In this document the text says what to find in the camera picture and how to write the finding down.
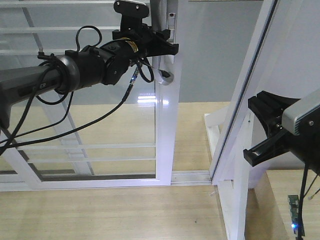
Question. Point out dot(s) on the white door frame post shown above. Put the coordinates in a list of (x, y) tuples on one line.
[(272, 27)]

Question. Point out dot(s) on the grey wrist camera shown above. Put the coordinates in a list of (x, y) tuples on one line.
[(131, 8), (293, 115)]

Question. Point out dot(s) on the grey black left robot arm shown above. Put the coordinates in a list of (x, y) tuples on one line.
[(104, 64)]

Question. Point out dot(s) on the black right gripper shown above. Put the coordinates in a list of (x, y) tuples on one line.
[(269, 108)]

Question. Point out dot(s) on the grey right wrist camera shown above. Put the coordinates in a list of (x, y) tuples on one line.
[(293, 115)]

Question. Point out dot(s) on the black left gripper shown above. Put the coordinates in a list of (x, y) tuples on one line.
[(135, 38)]

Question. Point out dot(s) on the light wooden box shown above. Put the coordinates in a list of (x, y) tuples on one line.
[(288, 182)]

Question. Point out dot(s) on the silver door lock plate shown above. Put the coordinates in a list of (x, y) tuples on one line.
[(171, 26)]

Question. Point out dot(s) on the light wooden base board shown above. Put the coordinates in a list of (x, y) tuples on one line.
[(188, 212)]

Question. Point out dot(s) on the green circuit board right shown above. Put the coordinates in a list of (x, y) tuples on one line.
[(293, 201)]

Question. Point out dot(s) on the white framed sliding glass door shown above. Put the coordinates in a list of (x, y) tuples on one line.
[(101, 136)]

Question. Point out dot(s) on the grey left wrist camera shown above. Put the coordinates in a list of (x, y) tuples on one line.
[(131, 8)]

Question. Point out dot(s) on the silver door handle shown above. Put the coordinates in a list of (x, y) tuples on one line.
[(158, 11)]

